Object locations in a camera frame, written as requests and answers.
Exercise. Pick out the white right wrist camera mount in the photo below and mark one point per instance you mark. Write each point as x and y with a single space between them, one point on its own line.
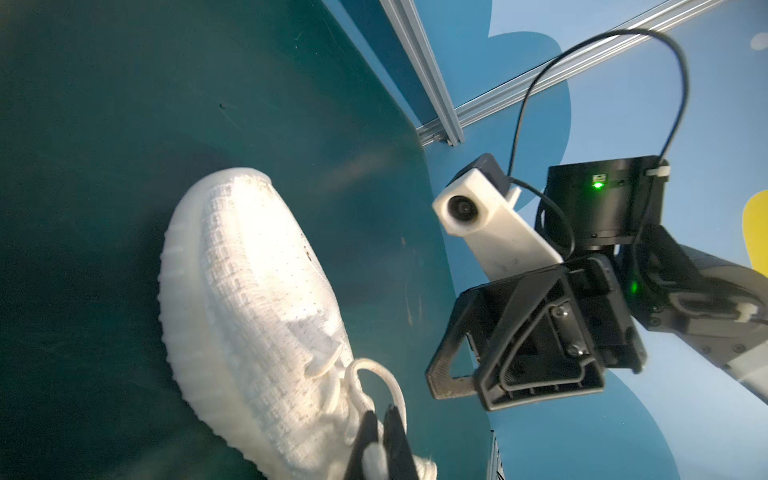
478 205

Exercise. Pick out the white shoelace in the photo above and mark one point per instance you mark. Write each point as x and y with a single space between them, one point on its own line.
372 387

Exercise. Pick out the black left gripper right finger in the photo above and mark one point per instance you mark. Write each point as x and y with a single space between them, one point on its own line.
399 459

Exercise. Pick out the rear horizontal aluminium frame bar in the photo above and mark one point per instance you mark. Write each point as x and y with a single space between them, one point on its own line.
408 27

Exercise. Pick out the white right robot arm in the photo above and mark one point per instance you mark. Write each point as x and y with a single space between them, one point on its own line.
613 208

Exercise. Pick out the right rear aluminium frame post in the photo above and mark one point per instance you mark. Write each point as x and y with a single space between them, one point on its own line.
662 18

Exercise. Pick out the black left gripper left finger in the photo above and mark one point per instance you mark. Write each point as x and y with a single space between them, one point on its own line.
365 458

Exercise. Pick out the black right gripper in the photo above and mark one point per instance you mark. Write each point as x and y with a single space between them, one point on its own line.
600 312

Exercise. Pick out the white knit sneaker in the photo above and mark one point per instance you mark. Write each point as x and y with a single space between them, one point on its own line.
253 329

